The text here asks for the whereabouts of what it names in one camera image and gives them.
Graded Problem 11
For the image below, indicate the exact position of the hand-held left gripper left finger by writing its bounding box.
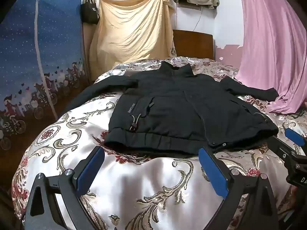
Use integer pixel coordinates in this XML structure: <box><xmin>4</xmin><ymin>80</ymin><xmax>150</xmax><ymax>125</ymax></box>
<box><xmin>23</xmin><ymin>146</ymin><xmax>106</xmax><ymax>230</ymax></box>

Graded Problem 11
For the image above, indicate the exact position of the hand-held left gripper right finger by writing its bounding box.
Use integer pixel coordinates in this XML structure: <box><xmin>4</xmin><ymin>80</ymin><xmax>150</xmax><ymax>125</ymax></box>
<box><xmin>199</xmin><ymin>147</ymin><xmax>281</xmax><ymax>230</ymax></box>

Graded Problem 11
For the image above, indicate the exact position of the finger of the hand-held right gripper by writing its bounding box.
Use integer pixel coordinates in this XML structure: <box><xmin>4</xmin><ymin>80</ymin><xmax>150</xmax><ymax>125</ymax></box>
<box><xmin>285</xmin><ymin>128</ymin><xmax>306</xmax><ymax>147</ymax></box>
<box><xmin>271</xmin><ymin>136</ymin><xmax>300</xmax><ymax>164</ymax></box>

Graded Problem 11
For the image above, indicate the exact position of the black jacket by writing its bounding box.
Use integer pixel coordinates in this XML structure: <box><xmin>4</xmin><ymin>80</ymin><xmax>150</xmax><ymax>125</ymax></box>
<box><xmin>80</xmin><ymin>61</ymin><xmax>280</xmax><ymax>159</ymax></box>

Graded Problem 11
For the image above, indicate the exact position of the floral satin bedspread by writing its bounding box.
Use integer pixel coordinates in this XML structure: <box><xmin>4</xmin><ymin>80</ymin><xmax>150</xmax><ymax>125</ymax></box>
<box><xmin>11</xmin><ymin>56</ymin><xmax>307</xmax><ymax>230</ymax></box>

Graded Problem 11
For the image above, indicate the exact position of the pink curtain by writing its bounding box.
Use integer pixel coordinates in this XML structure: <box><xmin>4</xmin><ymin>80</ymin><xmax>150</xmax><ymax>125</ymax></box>
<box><xmin>234</xmin><ymin>0</ymin><xmax>307</xmax><ymax>113</ymax></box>

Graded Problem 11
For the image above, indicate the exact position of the blue printed curtain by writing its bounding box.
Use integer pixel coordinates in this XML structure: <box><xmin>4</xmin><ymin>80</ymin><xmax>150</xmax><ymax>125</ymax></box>
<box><xmin>0</xmin><ymin>0</ymin><xmax>91</xmax><ymax>152</ymax></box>

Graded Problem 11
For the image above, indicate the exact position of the wooden headboard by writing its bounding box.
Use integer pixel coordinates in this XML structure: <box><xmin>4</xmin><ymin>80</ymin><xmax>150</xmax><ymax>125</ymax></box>
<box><xmin>173</xmin><ymin>29</ymin><xmax>214</xmax><ymax>60</ymax></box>

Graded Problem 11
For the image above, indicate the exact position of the beige hanging sheet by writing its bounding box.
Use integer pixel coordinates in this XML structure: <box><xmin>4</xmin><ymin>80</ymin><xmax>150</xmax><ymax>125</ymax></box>
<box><xmin>89</xmin><ymin>0</ymin><xmax>177</xmax><ymax>82</ymax></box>

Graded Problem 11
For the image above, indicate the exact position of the black tote bag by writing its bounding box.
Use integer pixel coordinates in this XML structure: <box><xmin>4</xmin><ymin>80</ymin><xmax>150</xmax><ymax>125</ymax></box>
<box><xmin>80</xmin><ymin>0</ymin><xmax>100</xmax><ymax>25</ymax></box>

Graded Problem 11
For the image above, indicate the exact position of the thin wall cable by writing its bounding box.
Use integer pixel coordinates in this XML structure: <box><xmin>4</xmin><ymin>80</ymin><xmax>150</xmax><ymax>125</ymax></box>
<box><xmin>191</xmin><ymin>5</ymin><xmax>204</xmax><ymax>30</ymax></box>

